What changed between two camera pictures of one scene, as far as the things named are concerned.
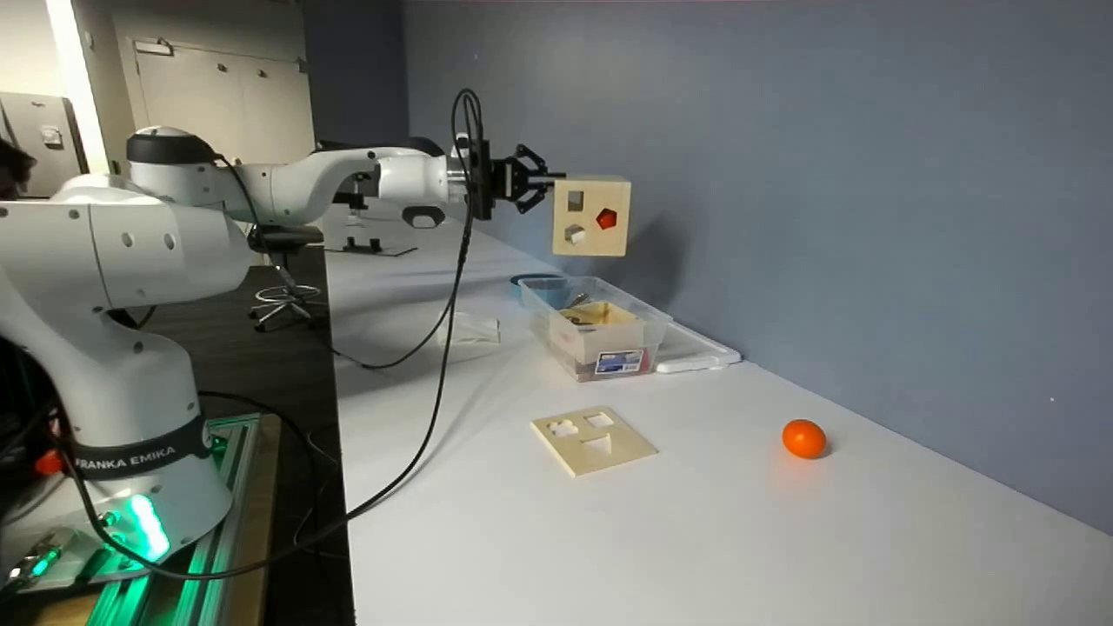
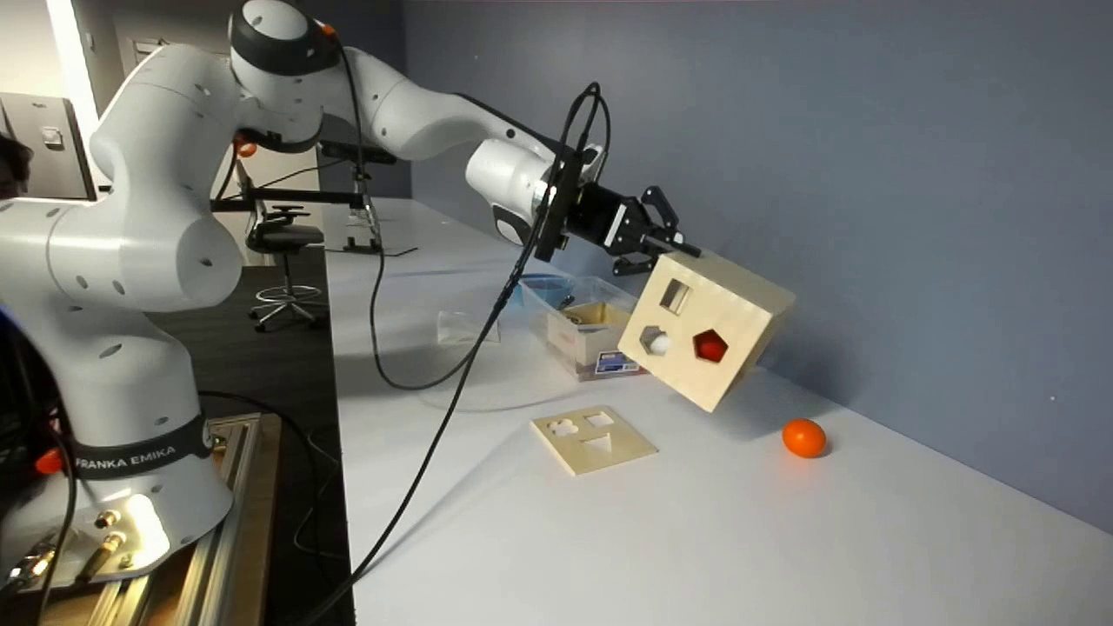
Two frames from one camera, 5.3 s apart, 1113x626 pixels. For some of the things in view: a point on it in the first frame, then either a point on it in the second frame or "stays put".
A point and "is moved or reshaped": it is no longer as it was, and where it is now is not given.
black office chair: x=291 y=292 stays put
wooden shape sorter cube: x=592 y=218 is moved or reshaped
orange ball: x=806 y=441 stays put
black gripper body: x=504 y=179 to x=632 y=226
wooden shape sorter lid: x=596 y=441 stays put
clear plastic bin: x=598 y=333 stays put
